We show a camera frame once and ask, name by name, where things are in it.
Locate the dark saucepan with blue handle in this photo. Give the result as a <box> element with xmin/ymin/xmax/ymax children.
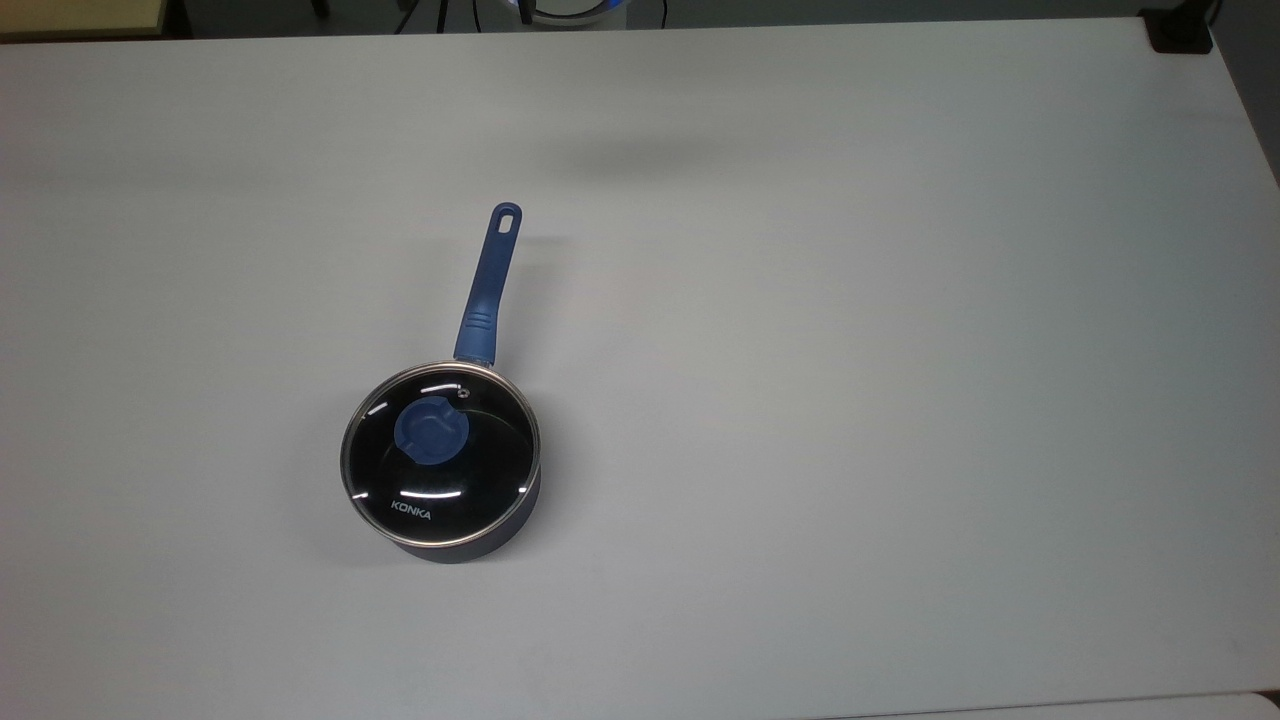
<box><xmin>340</xmin><ymin>202</ymin><xmax>545</xmax><ymax>565</ymax></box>

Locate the glass lid with blue knob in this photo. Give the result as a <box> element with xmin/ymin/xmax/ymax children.
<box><xmin>340</xmin><ymin>361</ymin><xmax>542</xmax><ymax>549</ymax></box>

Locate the black table clamp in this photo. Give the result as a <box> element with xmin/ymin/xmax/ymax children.
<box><xmin>1138</xmin><ymin>0</ymin><xmax>1217</xmax><ymax>54</ymax></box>

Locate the light wooden board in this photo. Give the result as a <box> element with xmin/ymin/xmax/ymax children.
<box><xmin>0</xmin><ymin>0</ymin><xmax>167</xmax><ymax>42</ymax></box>

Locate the white robot base blue ring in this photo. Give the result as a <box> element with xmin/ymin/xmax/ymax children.
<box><xmin>505</xmin><ymin>0</ymin><xmax>631</xmax><ymax>29</ymax></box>

